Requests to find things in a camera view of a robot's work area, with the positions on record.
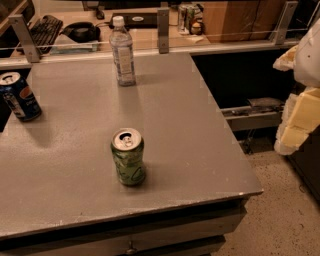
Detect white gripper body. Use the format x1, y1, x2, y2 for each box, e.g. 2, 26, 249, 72
294, 18, 320, 88

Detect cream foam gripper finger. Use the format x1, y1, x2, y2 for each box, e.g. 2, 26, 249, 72
273, 45, 298, 71
274, 87, 320, 155

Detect blue pepsi can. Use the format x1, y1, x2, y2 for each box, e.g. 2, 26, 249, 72
0, 72, 42, 122

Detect clear plastic water bottle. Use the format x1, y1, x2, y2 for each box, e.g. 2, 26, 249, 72
109, 16, 136, 86

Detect green soda can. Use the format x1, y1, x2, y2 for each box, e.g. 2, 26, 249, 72
110, 128, 146, 186

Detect brown cardboard box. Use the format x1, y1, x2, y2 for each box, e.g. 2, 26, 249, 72
202, 0, 287, 43

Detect small round brown object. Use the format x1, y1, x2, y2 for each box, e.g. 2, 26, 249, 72
190, 22, 203, 35

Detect black flat device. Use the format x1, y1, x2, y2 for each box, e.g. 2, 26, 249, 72
109, 13, 157, 29

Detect black headphones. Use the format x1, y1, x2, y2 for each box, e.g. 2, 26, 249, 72
62, 22, 100, 43

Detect drawer knob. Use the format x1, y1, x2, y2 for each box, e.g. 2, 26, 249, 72
125, 241, 137, 256

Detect black keyboard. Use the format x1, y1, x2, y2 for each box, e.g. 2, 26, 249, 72
30, 15, 63, 54

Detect right metal bracket post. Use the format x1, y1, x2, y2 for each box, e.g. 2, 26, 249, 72
273, 0, 298, 45

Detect metal bracket post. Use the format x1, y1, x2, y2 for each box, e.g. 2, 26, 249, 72
273, 0, 298, 45
9, 14, 41, 63
157, 7, 169, 54

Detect middle metal bracket post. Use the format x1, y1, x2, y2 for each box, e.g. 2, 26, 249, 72
157, 7, 169, 54

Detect left metal bracket post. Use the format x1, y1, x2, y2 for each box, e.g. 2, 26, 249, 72
9, 14, 41, 63

